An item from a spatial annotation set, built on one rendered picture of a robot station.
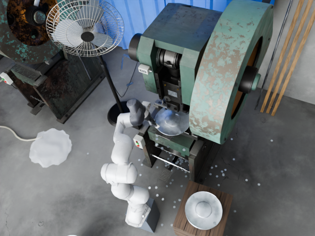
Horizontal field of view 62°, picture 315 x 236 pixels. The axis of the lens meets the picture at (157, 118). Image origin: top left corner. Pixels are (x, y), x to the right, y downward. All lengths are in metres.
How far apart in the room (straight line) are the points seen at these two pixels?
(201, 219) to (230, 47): 1.40
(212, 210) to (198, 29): 1.36
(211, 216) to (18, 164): 2.20
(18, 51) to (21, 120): 1.39
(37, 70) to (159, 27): 1.68
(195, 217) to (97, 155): 1.33
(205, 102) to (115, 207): 1.71
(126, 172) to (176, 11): 1.07
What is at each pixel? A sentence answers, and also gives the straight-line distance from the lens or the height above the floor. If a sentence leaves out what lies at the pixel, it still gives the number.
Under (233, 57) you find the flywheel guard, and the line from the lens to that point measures 1.25.
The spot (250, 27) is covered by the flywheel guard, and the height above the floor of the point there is 1.73.
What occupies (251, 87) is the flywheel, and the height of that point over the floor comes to 1.34.
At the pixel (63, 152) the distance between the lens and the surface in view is 3.02.
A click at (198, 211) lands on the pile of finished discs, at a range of 2.22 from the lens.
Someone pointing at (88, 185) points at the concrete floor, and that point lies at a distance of 2.89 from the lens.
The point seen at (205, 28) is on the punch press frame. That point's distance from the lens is 1.70.
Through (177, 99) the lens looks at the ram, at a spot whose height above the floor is 1.02.
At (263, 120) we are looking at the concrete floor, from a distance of 3.12.
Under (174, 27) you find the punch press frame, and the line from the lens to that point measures 1.71.
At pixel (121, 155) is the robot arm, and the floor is 1.22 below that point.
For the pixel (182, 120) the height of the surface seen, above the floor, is 0.78.
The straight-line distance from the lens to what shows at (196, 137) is 2.12.
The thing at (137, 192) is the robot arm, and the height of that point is 0.84.
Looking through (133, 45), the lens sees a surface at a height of 1.40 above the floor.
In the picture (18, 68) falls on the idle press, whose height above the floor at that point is 0.64.
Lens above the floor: 2.53
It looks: 55 degrees down
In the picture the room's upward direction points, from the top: 12 degrees counter-clockwise
